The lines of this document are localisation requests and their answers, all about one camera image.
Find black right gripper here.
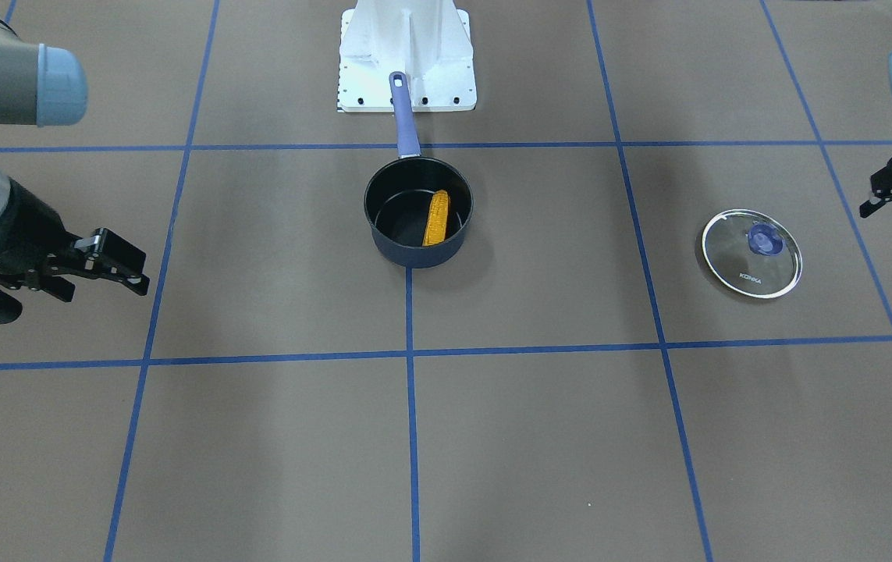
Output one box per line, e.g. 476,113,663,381
0,205,150,302

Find yellow corn cob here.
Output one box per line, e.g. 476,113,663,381
423,190,450,247

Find white pedestal column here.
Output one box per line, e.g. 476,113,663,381
336,1,478,113

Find dark blue saucepan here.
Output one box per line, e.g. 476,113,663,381
364,71,474,269

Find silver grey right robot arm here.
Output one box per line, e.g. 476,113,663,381
0,17,150,325

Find glass lid blue knob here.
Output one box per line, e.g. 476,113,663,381
699,208,805,300

